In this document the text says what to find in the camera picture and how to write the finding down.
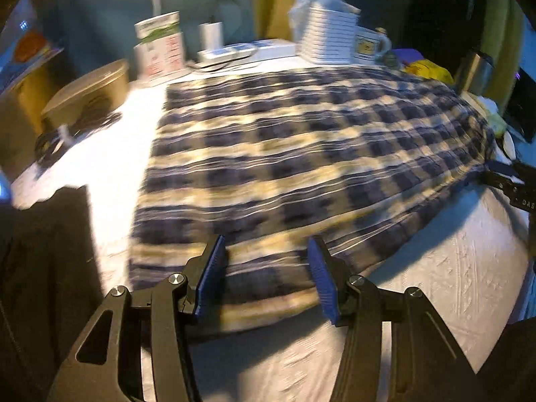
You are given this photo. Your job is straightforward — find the dark cloth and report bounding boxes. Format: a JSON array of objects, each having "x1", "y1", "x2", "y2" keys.
[{"x1": 0, "y1": 184, "x2": 103, "y2": 402}]

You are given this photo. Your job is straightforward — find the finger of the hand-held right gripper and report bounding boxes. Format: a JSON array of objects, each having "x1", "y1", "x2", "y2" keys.
[{"x1": 485, "y1": 160, "x2": 526, "y2": 193}]

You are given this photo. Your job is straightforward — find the grey curtain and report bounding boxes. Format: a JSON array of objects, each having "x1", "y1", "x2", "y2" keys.
[{"x1": 38, "y1": 0, "x2": 260, "y2": 68}]

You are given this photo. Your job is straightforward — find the green and white small box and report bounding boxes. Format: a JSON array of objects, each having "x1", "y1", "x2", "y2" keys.
[{"x1": 133, "y1": 10, "x2": 187, "y2": 82}]

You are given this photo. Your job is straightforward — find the yellow curtain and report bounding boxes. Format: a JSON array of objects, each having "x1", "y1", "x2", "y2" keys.
[
  {"x1": 481, "y1": 0, "x2": 529, "y2": 107},
  {"x1": 250, "y1": 0, "x2": 316, "y2": 47}
]

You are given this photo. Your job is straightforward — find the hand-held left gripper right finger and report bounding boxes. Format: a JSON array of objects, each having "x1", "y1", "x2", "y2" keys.
[{"x1": 307, "y1": 235, "x2": 479, "y2": 402}]

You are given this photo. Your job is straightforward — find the black cable bundle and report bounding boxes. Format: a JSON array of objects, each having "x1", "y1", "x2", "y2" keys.
[{"x1": 34, "y1": 111, "x2": 120, "y2": 156}]

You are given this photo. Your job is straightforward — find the white power strip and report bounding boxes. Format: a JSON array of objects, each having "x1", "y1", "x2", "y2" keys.
[{"x1": 196, "y1": 42, "x2": 294, "y2": 65}]

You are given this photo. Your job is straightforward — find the white textured table cover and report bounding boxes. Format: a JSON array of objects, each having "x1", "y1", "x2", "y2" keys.
[{"x1": 10, "y1": 56, "x2": 536, "y2": 402}]

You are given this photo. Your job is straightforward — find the brown lidded container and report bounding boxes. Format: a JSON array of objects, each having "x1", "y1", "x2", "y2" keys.
[{"x1": 41, "y1": 59, "x2": 131, "y2": 124}]

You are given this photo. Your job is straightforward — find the snack bag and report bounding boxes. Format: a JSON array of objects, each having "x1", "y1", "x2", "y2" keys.
[{"x1": 0, "y1": 0, "x2": 64, "y2": 93}]

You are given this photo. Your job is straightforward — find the purple cloth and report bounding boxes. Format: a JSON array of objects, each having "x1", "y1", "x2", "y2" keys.
[{"x1": 393, "y1": 48, "x2": 425, "y2": 63}]

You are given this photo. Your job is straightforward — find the yellow cloth item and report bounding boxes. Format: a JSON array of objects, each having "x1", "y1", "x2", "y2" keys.
[{"x1": 403, "y1": 59, "x2": 455, "y2": 85}]

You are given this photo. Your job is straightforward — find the plaid pants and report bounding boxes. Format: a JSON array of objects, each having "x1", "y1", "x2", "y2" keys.
[{"x1": 128, "y1": 67, "x2": 497, "y2": 338}]

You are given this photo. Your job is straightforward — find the steel thermos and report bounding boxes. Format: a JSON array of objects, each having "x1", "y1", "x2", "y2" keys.
[{"x1": 454, "y1": 49, "x2": 498, "y2": 95}]

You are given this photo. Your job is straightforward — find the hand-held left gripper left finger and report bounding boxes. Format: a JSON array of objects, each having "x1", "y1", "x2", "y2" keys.
[{"x1": 46, "y1": 234, "x2": 229, "y2": 402}]

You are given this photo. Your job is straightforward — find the cardboard box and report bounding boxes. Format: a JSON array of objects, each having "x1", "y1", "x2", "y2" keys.
[{"x1": 0, "y1": 63, "x2": 55, "y2": 177}]

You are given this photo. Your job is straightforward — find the white bear print mug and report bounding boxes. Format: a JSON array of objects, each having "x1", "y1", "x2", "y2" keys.
[{"x1": 355, "y1": 27, "x2": 393, "y2": 61}]

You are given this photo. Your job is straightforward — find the white plastic basket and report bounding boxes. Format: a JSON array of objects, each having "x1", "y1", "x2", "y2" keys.
[{"x1": 295, "y1": 2, "x2": 361, "y2": 64}]

